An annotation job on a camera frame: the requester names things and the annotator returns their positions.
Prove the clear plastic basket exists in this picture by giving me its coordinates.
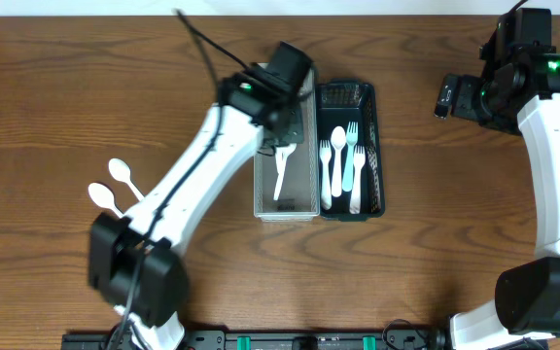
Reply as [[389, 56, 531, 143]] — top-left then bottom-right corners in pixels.
[[254, 68, 320, 222]]

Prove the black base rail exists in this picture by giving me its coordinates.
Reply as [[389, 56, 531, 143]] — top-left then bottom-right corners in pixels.
[[60, 320, 452, 350]]

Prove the black plastic basket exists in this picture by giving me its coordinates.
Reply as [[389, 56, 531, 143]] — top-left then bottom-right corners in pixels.
[[316, 81, 385, 221]]

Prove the white spoon in basket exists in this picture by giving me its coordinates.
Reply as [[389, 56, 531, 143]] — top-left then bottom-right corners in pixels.
[[331, 126, 346, 197]]

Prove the translucent plastic spoon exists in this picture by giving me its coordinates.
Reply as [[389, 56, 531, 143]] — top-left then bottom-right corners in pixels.
[[273, 143, 297, 201]]

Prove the teal plastic fork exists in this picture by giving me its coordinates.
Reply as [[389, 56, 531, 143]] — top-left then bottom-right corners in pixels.
[[342, 122, 358, 192]]

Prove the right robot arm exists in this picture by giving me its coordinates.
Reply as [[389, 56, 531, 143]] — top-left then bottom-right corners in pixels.
[[435, 52, 560, 349]]

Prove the white plastic fork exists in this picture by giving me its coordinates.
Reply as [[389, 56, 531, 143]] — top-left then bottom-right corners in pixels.
[[319, 140, 332, 210], [349, 146, 366, 214]]

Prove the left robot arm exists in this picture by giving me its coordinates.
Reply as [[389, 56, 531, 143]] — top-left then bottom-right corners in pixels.
[[87, 86, 299, 349]]

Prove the white plastic spoon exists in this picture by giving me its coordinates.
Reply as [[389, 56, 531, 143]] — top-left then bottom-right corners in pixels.
[[275, 145, 291, 174], [87, 182, 123, 218], [108, 158, 145, 201]]

